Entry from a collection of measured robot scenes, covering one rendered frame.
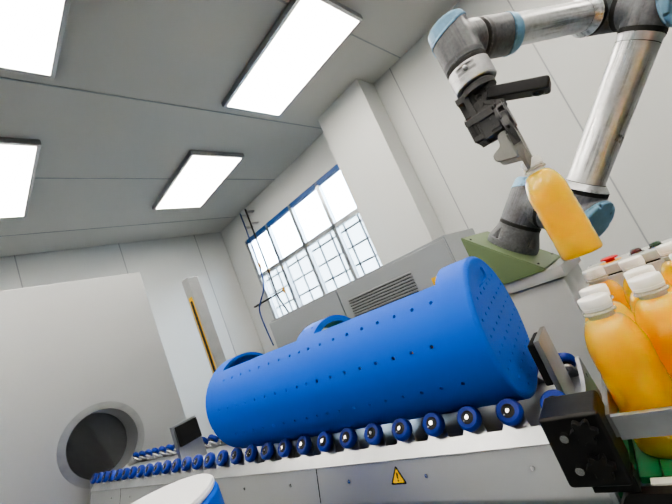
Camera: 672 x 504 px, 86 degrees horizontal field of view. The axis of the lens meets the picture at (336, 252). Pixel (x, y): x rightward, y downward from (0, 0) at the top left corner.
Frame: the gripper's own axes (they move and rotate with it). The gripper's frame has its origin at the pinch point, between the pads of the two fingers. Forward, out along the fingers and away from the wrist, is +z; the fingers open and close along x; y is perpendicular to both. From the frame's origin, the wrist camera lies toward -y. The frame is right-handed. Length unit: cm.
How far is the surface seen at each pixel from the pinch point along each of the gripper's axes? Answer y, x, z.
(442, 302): 21.6, 20.6, 18.4
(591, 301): 0.2, 24.3, 25.0
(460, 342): 20.6, 23.3, 25.6
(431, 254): 85, -149, -1
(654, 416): -0.4, 29.8, 38.7
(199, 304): 158, -22, -19
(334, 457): 62, 20, 43
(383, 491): 50, 23, 50
